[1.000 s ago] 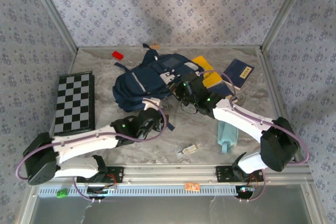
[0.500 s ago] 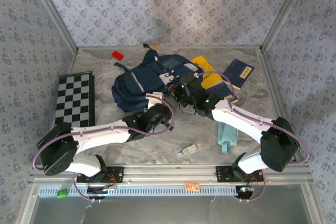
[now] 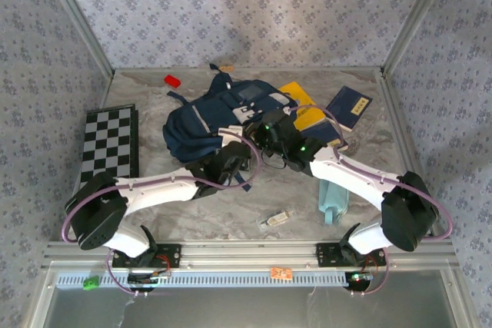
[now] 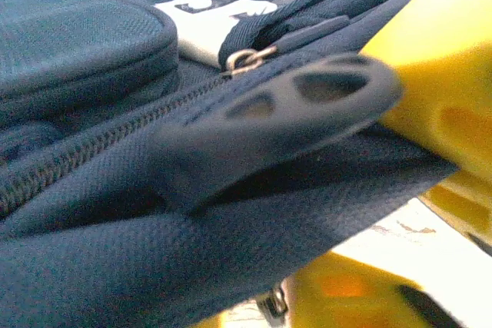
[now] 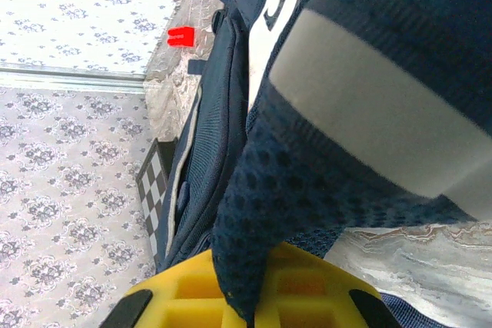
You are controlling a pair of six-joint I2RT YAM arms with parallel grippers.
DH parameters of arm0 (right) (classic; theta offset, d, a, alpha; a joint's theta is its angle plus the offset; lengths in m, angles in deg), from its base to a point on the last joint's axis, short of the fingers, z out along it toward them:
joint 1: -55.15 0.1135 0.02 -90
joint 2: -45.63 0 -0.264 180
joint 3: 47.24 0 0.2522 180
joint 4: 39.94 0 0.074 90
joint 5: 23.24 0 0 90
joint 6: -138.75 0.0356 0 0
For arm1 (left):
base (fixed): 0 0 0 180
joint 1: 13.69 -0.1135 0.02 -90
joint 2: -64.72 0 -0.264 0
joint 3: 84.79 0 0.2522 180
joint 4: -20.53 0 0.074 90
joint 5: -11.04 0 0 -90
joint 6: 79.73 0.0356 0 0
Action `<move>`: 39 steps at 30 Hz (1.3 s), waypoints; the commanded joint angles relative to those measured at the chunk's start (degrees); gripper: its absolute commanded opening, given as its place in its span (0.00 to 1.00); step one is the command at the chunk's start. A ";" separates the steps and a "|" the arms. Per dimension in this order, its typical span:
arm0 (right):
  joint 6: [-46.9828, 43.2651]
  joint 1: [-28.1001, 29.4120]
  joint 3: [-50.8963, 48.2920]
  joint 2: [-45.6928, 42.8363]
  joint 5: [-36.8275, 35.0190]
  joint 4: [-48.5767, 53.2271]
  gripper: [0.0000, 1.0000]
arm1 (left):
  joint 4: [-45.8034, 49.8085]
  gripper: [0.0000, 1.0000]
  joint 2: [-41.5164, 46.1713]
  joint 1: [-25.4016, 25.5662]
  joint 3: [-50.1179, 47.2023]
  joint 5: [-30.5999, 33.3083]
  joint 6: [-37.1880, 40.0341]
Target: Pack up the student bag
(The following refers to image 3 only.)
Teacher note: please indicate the navy book with white pages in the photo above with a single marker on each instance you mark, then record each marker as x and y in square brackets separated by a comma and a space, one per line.
[323, 134]

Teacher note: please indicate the navy blue backpack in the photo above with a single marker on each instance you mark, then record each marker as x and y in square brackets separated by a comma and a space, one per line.
[192, 132]

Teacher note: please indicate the yellow book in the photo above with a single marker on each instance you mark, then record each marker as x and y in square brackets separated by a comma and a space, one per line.
[303, 101]

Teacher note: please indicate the navy book with gold label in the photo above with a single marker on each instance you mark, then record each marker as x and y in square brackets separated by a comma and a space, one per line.
[348, 107]

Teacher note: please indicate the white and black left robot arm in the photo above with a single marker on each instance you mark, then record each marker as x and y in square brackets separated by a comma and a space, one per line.
[161, 189]

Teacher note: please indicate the small wooden block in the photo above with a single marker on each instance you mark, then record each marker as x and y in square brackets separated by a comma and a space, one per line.
[227, 68]

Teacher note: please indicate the red block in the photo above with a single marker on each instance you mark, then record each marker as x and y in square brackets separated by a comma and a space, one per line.
[172, 80]

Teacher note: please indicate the black and grey chessboard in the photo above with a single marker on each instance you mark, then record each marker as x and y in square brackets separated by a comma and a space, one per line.
[109, 140]

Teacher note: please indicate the left circuit board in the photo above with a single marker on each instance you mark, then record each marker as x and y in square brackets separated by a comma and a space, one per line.
[148, 278]

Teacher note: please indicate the circuit board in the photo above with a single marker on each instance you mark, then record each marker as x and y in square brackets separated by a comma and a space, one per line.
[148, 278]
[359, 279]

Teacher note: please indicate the orange tag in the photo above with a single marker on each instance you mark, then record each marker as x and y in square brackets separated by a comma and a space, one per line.
[280, 272]

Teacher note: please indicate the grey metal panel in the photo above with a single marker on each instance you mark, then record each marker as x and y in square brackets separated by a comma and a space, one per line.
[246, 309]

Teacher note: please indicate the right circuit board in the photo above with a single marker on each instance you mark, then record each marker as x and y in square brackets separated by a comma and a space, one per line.
[359, 279]

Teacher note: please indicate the green clip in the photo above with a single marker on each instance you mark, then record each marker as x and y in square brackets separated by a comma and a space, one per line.
[90, 283]

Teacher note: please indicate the aluminium front rail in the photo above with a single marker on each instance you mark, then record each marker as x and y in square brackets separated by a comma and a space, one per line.
[246, 253]

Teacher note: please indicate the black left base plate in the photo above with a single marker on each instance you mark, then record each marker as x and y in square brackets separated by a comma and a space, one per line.
[171, 255]

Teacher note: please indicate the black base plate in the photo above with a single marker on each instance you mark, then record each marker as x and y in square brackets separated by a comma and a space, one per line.
[171, 255]
[326, 254]

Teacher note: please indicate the aluminium side rail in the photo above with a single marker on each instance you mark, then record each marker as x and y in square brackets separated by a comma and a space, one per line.
[399, 124]
[75, 174]

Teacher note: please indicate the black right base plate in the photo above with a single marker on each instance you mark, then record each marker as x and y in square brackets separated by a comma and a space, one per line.
[326, 254]

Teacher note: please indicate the aluminium frame post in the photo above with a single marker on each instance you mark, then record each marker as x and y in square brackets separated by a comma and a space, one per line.
[419, 17]
[77, 17]

